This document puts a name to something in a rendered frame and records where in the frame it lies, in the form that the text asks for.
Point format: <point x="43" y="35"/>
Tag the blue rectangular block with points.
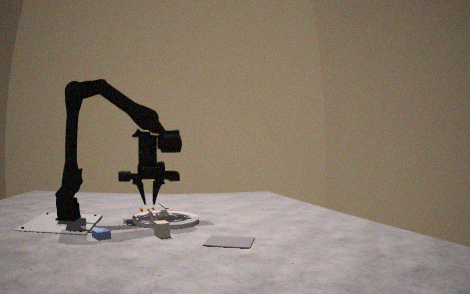
<point x="101" y="233"/>

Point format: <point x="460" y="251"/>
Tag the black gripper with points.
<point x="168" y="175"/>

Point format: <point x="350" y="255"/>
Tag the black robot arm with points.
<point x="144" y="117"/>

